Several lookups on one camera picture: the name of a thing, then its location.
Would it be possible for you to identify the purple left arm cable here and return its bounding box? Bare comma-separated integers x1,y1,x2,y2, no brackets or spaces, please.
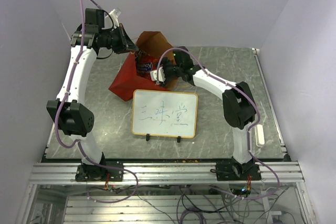
54,0,139,204

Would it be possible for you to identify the small whiteboard with stand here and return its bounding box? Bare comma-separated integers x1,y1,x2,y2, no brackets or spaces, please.
131,89,198,138

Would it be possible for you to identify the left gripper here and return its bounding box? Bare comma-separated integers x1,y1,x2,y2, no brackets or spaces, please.
101,24,141,55

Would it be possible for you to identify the white eraser block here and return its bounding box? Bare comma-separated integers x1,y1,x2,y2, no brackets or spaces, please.
255,124,265,147

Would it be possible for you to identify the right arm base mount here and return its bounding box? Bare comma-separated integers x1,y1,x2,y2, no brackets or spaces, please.
210,160,261,181

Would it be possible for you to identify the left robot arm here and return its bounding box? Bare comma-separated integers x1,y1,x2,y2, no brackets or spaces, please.
46,8,139,180

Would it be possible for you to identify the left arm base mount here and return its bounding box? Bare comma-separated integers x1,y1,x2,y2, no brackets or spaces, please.
75,162,124,182

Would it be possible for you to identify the aluminium rail frame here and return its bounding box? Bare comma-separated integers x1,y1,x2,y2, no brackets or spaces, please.
17,162,318,223

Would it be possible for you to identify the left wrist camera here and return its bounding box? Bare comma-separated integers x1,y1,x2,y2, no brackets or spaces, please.
109,8,121,28

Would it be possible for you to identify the red chips bag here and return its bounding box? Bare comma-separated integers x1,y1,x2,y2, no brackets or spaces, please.
135,50,159,80

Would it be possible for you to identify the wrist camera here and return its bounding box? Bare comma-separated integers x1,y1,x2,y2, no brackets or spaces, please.
150,67,166,83
109,8,121,28

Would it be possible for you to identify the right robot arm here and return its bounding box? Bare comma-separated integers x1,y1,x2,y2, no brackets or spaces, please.
150,47,258,180

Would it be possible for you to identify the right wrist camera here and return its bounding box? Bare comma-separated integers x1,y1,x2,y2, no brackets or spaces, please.
150,67,166,83

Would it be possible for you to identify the red paper bag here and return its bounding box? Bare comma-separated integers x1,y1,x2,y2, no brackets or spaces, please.
109,31,177,101

